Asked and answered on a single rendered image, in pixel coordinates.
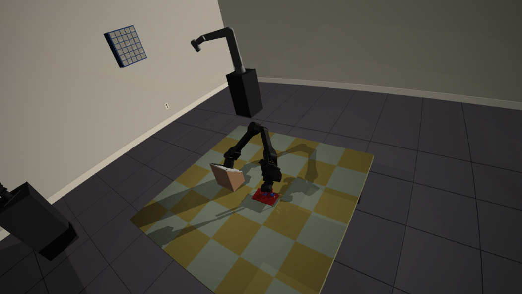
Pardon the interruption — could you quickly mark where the red circuit board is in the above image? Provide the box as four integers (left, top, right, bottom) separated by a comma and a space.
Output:
251, 188, 280, 207

